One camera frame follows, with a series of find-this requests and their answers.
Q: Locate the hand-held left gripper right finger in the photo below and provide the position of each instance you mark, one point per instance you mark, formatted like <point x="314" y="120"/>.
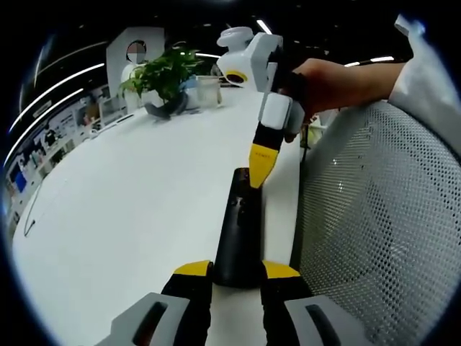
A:
<point x="299" y="320"/>

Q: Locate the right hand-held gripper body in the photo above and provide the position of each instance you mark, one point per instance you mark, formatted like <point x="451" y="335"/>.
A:
<point x="252" y="57"/>

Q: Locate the grey mesh office chair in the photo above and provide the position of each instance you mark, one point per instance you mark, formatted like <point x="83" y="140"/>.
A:
<point x="381" y="223"/>

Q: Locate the dark plant saucer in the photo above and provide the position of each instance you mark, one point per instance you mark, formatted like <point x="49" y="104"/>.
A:
<point x="167" y="107"/>

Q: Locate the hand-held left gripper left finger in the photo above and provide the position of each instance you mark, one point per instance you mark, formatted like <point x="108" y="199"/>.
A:
<point x="169" y="317"/>

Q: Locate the green potted plant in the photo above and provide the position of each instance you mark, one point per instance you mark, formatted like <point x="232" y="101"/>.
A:
<point x="162" y="75"/>

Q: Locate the person's right hand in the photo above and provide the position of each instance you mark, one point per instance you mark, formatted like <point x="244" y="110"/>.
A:
<point x="324" y="86"/>

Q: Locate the clear glass container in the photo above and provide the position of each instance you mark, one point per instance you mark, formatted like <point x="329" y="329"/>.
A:
<point x="208" y="92"/>

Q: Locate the black remote control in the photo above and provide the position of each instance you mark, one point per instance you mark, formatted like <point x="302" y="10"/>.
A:
<point x="239" y="238"/>

